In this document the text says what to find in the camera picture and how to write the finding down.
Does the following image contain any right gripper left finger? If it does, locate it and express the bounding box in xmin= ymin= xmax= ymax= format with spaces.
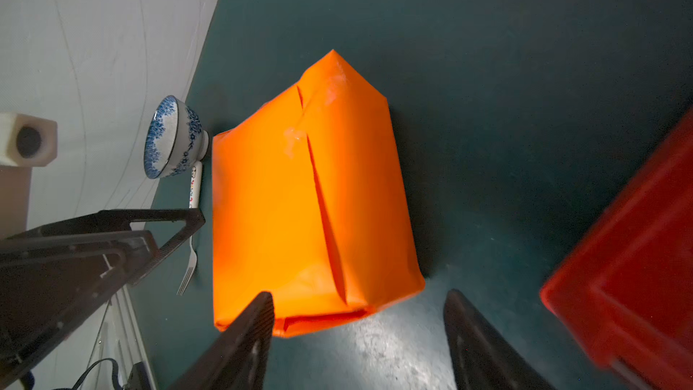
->
xmin=171 ymin=292 xmax=275 ymax=390

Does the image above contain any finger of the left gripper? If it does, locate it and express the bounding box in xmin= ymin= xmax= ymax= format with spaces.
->
xmin=1 ymin=231 xmax=157 ymax=387
xmin=10 ymin=209 xmax=206 ymax=285

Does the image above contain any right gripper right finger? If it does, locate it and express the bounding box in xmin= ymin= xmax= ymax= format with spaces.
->
xmin=443 ymin=289 xmax=552 ymax=389

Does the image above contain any blue white ceramic spoon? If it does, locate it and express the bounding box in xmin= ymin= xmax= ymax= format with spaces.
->
xmin=143 ymin=96 xmax=209 ymax=180

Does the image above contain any red tape dispenser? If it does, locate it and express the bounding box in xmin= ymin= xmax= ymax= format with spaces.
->
xmin=540 ymin=115 xmax=692 ymax=389

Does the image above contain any green table mat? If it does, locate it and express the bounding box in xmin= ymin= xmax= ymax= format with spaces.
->
xmin=129 ymin=0 xmax=693 ymax=390

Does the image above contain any white handled fork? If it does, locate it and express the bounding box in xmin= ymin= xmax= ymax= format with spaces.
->
xmin=176 ymin=160 xmax=204 ymax=297

